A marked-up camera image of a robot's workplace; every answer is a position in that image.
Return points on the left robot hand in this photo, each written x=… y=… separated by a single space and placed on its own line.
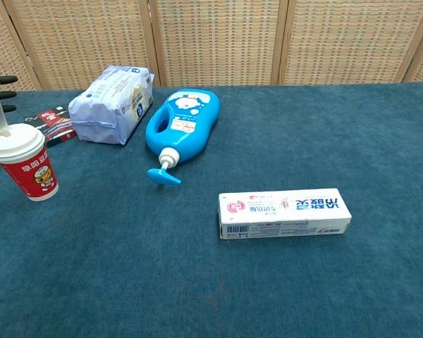
x=7 y=94

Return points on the translucent plastic straw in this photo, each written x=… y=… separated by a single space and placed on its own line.
x=0 y=112

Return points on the red paper cup white lid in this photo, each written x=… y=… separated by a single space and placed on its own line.
x=28 y=165

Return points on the black red snack packet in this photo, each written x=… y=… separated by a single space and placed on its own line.
x=56 y=123

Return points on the pale purple tissue pack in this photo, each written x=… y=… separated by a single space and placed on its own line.
x=105 y=109

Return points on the blue pump bottle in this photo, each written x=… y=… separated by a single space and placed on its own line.
x=183 y=123

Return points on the woven wooden folding screen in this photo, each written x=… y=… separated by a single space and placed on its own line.
x=215 y=42

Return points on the white toothpaste box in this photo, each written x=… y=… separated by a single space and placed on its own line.
x=285 y=211

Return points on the teal table cloth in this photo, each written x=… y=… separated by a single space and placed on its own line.
x=268 y=281

